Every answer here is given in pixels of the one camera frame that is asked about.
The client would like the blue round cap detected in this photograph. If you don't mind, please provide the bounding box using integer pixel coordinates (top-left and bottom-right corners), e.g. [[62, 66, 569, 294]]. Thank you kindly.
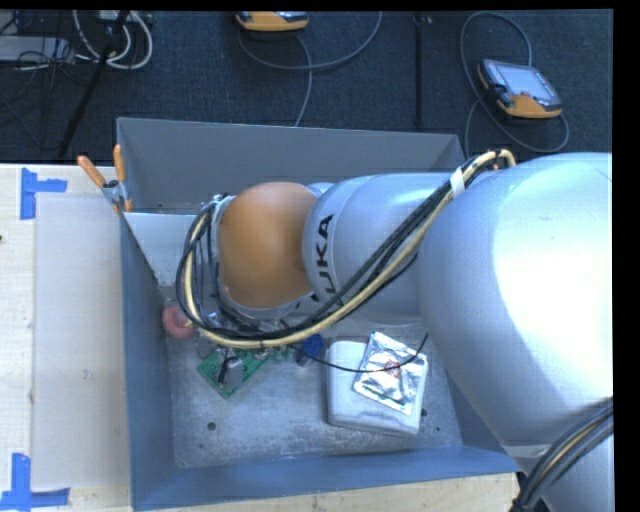
[[295, 333, 327, 367]]

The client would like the silver foil packet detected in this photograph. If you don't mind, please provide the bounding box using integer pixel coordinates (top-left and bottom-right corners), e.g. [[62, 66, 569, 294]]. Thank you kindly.
[[351, 330, 429, 416]]

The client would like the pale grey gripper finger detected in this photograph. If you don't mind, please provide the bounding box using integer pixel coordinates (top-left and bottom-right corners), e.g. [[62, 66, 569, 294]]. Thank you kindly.
[[221, 355, 245, 393]]

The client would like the pink ring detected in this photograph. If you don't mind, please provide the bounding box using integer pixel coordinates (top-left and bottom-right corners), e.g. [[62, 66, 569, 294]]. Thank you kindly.
[[161, 305, 196, 340]]

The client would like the white flat box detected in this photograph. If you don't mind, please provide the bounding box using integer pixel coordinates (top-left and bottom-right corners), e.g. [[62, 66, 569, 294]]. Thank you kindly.
[[325, 337, 430, 437]]

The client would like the green circuit board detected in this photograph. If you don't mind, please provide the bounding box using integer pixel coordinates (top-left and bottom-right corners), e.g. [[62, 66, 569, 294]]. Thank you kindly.
[[196, 346, 275, 400]]

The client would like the grey metal bin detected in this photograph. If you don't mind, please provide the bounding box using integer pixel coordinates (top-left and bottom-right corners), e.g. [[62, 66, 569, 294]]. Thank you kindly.
[[115, 117, 522, 512]]

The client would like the pale flat board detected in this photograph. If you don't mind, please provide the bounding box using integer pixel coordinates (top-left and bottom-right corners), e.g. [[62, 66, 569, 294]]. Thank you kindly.
[[29, 191, 132, 494]]

